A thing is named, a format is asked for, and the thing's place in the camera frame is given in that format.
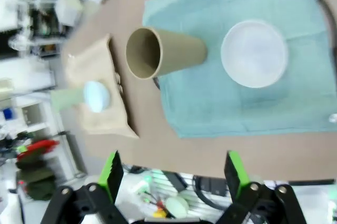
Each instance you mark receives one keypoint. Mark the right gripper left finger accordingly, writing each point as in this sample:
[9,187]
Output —
[79,203]

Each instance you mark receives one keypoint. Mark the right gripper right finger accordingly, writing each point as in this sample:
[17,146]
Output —
[263,203]

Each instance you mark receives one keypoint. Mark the beige cloth mat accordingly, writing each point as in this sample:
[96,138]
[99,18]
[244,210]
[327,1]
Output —
[105,121]

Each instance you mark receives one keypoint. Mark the tall light green cup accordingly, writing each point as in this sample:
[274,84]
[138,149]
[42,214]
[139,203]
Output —
[65,99]

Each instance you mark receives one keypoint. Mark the light blue bowl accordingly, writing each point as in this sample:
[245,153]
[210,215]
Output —
[96,96]

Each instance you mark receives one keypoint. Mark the teal cloth mat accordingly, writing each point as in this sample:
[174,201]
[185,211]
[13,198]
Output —
[210,108]

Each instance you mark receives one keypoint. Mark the white bowl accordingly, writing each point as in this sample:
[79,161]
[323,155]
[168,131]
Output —
[254,53]

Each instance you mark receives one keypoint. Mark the tall brown cup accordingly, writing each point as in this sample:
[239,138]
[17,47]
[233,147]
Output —
[181,53]

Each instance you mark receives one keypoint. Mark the dark green cloth bundle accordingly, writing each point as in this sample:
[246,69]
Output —
[37,182]

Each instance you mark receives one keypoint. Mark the red object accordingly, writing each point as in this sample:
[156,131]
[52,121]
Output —
[37,147]

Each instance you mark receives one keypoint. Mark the light green disc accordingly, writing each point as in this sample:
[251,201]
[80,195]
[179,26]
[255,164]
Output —
[177,207]

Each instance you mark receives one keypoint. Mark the small blue box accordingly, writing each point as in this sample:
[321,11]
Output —
[8,113]

